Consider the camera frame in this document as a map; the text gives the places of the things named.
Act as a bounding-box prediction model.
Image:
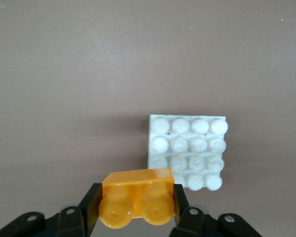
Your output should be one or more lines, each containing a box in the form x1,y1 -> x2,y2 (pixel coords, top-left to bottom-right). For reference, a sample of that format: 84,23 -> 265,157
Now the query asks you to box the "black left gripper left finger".
55,182 -> 103,237

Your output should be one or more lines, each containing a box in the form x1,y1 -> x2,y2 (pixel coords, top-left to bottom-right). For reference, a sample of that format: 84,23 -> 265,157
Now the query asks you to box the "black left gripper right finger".
170,184 -> 219,237

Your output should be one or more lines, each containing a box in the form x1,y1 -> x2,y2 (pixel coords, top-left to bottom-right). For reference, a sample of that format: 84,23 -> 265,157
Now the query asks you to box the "yellow two-stud block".
98,167 -> 181,230

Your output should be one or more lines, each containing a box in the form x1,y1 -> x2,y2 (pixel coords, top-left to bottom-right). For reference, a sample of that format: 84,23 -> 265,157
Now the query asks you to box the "white studded base plate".
147,114 -> 229,192

